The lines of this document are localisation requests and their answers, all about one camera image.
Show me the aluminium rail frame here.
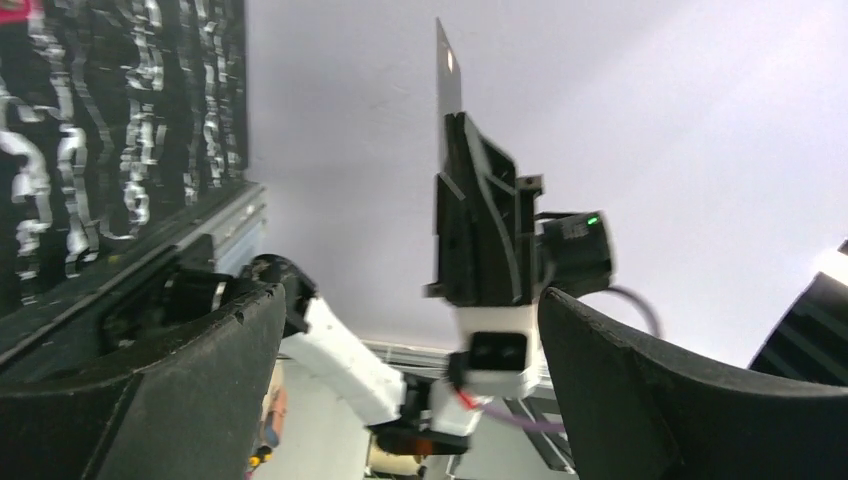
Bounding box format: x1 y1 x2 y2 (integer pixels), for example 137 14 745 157
178 182 267 275

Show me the grey credit card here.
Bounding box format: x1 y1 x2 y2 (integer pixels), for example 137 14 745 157
435 17 463 167

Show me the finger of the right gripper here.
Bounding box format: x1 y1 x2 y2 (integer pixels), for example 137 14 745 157
436 111 477 299
460 115 537 306

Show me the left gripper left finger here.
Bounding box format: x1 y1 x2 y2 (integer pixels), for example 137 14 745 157
1 285 286 479

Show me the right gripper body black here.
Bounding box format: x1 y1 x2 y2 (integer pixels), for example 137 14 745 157
426 176 613 307

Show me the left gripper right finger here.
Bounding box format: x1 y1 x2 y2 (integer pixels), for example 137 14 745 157
538 289 847 479

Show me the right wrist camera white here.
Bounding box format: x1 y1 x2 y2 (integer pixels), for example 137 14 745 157
454 303 543 398

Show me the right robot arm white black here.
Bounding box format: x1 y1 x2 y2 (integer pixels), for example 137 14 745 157
242 112 613 455

